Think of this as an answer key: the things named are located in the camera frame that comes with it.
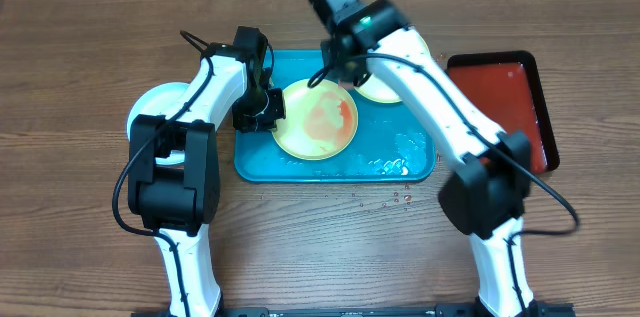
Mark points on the light blue round plate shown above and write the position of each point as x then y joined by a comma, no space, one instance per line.
155,101

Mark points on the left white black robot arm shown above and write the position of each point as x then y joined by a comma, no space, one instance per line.
172,177

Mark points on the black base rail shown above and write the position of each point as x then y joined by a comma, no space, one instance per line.
538,309

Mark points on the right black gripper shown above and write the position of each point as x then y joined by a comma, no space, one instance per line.
341,70

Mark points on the teal plastic serving tray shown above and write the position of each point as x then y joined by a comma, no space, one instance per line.
390,145

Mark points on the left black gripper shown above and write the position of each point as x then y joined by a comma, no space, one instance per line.
243,123

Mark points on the black tray with red water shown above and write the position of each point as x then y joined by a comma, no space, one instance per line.
506,87

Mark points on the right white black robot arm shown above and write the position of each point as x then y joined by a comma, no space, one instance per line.
484,195

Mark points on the yellow-green round plate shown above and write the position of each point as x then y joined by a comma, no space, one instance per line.
380,89
319,122

